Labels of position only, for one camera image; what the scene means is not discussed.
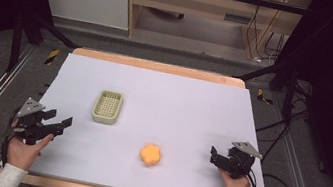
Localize yellow black tape marker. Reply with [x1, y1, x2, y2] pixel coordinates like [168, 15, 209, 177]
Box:
[44, 46, 61, 67]
[255, 88, 276, 106]

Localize person's right hand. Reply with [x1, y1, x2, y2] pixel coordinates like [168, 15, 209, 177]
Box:
[215, 167, 254, 187]

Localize wooden table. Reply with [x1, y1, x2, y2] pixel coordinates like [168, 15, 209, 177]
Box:
[19, 41, 288, 187]

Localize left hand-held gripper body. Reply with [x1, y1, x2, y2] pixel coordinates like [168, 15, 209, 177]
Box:
[11, 95, 60, 149]

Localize wooden desk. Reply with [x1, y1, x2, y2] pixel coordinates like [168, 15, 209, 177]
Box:
[117, 0, 309, 68]

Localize black frame leg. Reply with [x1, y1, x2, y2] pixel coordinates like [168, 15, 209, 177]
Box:
[226, 55, 302, 126]
[5, 7, 83, 84]

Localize white table mat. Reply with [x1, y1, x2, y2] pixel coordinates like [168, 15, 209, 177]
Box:
[27, 49, 289, 187]

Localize person's left hand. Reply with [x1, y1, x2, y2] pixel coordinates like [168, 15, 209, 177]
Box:
[3, 119, 57, 176]

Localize green soap dish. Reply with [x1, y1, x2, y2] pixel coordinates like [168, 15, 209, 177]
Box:
[89, 87, 126, 128]

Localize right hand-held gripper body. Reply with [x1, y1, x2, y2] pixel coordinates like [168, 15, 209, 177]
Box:
[222, 139, 266, 184]

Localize orange flower-shaped soap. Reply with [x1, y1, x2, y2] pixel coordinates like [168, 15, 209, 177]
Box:
[137, 141, 163, 169]

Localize black desk cables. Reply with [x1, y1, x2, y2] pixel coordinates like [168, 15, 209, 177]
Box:
[241, 5, 291, 66]

